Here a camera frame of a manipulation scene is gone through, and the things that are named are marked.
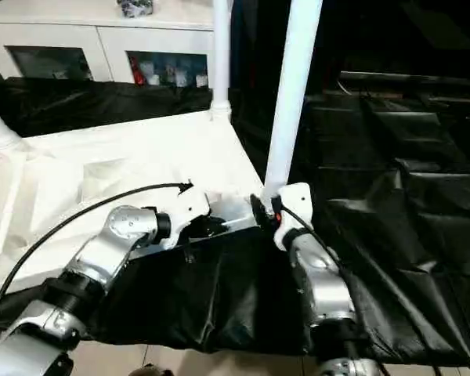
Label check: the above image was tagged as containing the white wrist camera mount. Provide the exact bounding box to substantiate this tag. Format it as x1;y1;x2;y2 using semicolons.
273;182;313;251
166;190;212;250

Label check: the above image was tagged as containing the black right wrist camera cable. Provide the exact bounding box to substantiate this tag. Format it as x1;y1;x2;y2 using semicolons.
281;205;443;376

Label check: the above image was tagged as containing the red bottle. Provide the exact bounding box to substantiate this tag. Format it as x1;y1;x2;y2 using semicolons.
129;56;146;84

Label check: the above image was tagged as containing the black mat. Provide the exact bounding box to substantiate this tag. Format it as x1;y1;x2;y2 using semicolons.
0;76;470;371

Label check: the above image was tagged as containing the white plastic table top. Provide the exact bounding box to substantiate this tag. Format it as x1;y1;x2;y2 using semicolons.
0;109;267;302

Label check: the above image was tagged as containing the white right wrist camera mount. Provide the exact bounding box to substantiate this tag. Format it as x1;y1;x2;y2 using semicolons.
273;182;313;251

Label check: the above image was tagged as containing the black flat board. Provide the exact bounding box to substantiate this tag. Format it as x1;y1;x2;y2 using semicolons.
338;70;470;89

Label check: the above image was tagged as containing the white cabinet with glass doors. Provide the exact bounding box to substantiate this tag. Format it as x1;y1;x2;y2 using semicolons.
0;0;216;85

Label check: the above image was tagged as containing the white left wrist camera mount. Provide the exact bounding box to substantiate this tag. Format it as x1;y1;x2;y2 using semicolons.
166;190;212;250

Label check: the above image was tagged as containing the grey black toy figure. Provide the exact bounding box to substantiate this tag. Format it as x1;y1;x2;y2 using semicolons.
116;0;157;17

